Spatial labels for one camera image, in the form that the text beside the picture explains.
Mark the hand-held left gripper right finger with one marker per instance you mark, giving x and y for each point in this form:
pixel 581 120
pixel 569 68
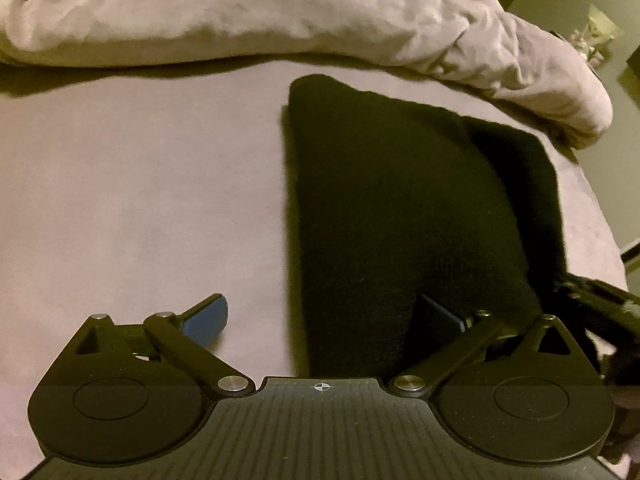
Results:
pixel 440 315

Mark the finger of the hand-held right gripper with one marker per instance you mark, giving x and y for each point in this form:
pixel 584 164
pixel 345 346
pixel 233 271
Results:
pixel 600 292

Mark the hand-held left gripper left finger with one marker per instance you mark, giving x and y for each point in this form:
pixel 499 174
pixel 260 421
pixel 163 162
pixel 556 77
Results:
pixel 206 317

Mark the black garment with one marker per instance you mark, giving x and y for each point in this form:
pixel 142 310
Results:
pixel 400 220

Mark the mauve bed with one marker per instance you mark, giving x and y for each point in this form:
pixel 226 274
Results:
pixel 140 185

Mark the white ornament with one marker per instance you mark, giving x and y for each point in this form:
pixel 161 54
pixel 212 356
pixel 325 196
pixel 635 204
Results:
pixel 597 35

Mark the rolled mauve duvet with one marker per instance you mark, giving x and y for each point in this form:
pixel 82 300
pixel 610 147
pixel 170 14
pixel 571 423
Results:
pixel 280 15

